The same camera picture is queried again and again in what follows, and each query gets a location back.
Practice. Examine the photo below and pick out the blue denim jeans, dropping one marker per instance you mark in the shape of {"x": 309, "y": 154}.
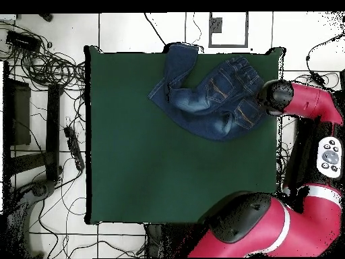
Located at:
{"x": 194, "y": 108}

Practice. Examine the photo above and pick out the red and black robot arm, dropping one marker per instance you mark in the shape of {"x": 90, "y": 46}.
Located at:
{"x": 296, "y": 229}

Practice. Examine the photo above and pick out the dark green table cloth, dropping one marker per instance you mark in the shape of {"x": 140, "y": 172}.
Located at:
{"x": 121, "y": 175}

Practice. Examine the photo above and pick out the black power strip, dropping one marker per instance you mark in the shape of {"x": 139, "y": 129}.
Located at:
{"x": 74, "y": 147}

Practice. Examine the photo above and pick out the black stand bar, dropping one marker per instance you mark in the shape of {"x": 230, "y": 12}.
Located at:
{"x": 52, "y": 129}

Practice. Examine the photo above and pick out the small dark grey square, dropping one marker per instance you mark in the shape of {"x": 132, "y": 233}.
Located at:
{"x": 216, "y": 25}

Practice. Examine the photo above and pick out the dark grey stand foot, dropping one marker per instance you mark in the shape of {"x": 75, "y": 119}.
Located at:
{"x": 39, "y": 190}

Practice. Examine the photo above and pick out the small black curved object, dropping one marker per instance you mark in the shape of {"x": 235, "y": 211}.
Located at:
{"x": 47, "y": 17}

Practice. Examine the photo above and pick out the black power adapter box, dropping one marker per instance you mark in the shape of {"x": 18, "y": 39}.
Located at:
{"x": 23, "y": 40}

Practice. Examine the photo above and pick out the grey square frame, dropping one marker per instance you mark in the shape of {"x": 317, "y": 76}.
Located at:
{"x": 228, "y": 45}

